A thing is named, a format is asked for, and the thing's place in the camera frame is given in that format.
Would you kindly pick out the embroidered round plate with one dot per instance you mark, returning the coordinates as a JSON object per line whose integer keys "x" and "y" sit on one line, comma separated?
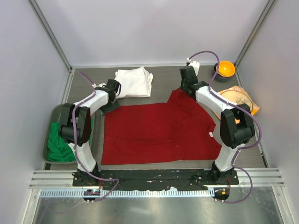
{"x": 238, "y": 98}

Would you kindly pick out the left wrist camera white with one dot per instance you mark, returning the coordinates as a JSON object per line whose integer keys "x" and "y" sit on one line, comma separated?
{"x": 100, "y": 86}

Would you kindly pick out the orange checkered cloth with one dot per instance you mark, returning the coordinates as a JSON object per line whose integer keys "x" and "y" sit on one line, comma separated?
{"x": 255, "y": 108}

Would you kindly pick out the white slotted cable duct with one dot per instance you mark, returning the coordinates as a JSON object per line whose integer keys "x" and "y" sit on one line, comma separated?
{"x": 93, "y": 193}

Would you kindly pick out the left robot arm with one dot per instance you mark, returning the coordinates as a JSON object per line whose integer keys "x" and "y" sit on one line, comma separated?
{"x": 75, "y": 128}

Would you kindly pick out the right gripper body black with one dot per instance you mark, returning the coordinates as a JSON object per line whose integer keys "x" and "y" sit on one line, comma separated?
{"x": 182, "y": 86}

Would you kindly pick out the aluminium rail frame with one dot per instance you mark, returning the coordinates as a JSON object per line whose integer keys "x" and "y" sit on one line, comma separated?
{"x": 54, "y": 179}

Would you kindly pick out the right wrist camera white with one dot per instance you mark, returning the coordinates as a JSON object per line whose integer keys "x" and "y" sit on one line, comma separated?
{"x": 194, "y": 64}

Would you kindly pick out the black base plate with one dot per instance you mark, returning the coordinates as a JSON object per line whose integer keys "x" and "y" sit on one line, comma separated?
{"x": 156, "y": 179}

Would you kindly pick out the orange bowl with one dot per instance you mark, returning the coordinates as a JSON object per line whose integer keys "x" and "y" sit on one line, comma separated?
{"x": 226, "y": 69}

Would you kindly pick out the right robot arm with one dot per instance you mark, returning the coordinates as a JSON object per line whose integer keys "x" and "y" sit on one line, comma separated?
{"x": 236, "y": 128}

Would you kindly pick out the green t-shirt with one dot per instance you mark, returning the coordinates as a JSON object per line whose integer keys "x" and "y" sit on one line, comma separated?
{"x": 59, "y": 151}

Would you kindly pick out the red t-shirt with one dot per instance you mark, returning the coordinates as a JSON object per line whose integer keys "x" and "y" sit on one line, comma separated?
{"x": 179, "y": 129}

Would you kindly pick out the folded white t-shirt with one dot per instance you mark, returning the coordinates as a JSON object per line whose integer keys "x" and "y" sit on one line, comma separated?
{"x": 136, "y": 83}

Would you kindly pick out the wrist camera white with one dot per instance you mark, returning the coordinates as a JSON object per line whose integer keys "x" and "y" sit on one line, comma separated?
{"x": 100, "y": 86}
{"x": 194, "y": 64}

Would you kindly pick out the grey plastic tray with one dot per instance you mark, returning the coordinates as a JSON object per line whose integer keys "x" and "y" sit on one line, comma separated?
{"x": 56, "y": 112}

